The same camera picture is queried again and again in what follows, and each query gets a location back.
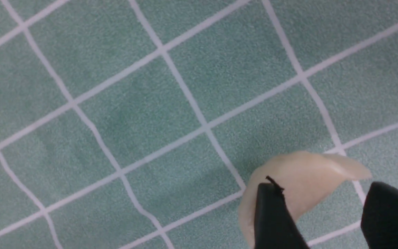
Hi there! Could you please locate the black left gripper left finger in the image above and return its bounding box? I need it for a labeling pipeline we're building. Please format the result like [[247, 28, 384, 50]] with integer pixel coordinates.
[[254, 176, 309, 249]]

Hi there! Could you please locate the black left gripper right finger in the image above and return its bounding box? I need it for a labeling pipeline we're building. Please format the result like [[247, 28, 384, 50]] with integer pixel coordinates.
[[361, 182, 398, 249]]

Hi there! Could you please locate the white dumpling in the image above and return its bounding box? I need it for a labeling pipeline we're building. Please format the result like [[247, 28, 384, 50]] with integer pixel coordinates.
[[238, 151, 372, 249]]

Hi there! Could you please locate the green checked tablecloth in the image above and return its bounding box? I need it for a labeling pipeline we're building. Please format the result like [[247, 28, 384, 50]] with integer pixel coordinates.
[[0, 0, 398, 249]]

